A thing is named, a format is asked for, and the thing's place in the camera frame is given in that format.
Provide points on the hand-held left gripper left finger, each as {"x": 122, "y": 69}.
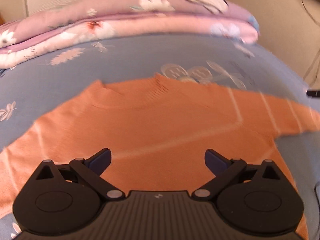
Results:
{"x": 101, "y": 161}

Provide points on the pink floral quilt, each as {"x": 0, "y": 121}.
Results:
{"x": 112, "y": 17}

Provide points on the orange knit sweater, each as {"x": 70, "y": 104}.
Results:
{"x": 150, "y": 125}

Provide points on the blue floral bed sheet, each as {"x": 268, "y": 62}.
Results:
{"x": 37, "y": 85}

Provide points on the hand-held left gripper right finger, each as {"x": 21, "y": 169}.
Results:
{"x": 215, "y": 162}

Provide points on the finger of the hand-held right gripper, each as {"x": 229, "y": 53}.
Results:
{"x": 313, "y": 93}

